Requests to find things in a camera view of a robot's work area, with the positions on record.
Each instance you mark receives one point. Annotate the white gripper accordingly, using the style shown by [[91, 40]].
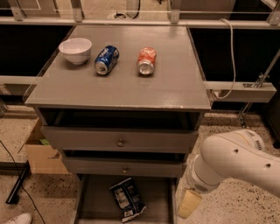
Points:
[[196, 184]]

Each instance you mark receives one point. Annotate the blue chip bag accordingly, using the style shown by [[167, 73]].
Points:
[[127, 197]]

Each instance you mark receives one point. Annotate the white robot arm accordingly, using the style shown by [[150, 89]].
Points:
[[238, 154]]

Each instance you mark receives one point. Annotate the grey bottom drawer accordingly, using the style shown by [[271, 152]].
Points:
[[96, 205]]

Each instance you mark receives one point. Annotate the grey drawer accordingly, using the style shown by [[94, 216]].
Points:
[[148, 164], [96, 205], [134, 131]]

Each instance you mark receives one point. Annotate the grey drawer cabinet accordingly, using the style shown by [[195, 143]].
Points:
[[175, 86]]

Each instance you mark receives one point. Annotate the grey middle drawer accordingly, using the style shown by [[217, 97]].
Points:
[[148, 164]]

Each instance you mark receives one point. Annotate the grey top drawer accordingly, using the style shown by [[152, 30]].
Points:
[[134, 131]]

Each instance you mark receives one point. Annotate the orange soda can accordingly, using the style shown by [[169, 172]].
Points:
[[146, 61]]

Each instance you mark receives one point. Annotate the cardboard box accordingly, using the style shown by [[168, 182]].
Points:
[[42, 157]]

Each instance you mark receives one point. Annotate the blue soda can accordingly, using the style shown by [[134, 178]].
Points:
[[106, 60]]

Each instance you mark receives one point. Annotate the white shoe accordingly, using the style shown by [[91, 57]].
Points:
[[24, 218]]

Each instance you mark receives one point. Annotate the black bar on floor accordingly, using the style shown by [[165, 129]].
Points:
[[22, 172]]

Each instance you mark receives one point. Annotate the white bowl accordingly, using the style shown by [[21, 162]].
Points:
[[76, 50]]

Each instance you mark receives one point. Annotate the grey metal rail beam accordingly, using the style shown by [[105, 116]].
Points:
[[225, 91]]

